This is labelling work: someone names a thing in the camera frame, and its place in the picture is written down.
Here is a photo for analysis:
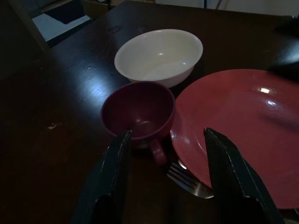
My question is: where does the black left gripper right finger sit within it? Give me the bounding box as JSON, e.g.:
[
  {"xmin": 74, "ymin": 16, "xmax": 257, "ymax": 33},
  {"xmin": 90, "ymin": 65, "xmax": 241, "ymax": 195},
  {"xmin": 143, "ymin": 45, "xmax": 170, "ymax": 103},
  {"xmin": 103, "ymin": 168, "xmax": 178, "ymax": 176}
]
[{"xmin": 203, "ymin": 127, "xmax": 285, "ymax": 224}]

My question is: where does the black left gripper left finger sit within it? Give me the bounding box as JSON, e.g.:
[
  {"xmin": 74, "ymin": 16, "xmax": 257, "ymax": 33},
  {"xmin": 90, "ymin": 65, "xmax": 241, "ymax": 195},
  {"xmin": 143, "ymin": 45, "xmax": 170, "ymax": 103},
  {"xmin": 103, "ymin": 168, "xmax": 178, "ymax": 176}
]
[{"xmin": 70, "ymin": 129, "xmax": 133, "ymax": 224}]

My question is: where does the dark wooden chair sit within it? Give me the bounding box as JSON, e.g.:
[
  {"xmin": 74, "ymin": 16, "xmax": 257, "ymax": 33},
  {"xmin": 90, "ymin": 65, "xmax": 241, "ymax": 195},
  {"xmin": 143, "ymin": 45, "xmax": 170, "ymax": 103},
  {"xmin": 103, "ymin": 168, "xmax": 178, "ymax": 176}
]
[{"xmin": 7, "ymin": 0, "xmax": 117, "ymax": 55}]

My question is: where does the silver metal fork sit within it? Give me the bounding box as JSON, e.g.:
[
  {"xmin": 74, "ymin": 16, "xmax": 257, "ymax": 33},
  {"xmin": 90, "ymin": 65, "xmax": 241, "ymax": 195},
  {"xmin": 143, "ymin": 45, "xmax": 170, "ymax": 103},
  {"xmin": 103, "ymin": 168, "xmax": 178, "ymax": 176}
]
[{"xmin": 166, "ymin": 159, "xmax": 215, "ymax": 199}]

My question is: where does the white ceramic bowl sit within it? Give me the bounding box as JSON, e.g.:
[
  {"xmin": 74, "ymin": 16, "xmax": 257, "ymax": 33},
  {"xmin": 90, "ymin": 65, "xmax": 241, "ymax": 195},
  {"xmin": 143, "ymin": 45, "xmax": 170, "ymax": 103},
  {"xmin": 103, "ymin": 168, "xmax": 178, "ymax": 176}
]
[{"xmin": 114, "ymin": 28, "xmax": 204, "ymax": 89}]

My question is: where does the maroon cup with handle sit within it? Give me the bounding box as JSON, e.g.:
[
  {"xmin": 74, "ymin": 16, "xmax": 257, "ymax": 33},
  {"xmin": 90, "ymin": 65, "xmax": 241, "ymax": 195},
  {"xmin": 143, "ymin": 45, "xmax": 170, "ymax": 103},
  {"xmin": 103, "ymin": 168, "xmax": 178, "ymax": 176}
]
[{"xmin": 101, "ymin": 81, "xmax": 176, "ymax": 164}]

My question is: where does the red round plate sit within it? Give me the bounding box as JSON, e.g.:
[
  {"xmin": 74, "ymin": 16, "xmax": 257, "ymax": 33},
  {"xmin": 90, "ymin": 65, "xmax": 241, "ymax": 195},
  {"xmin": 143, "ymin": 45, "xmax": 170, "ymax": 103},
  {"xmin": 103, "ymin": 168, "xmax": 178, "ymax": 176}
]
[{"xmin": 170, "ymin": 69, "xmax": 299, "ymax": 210}]

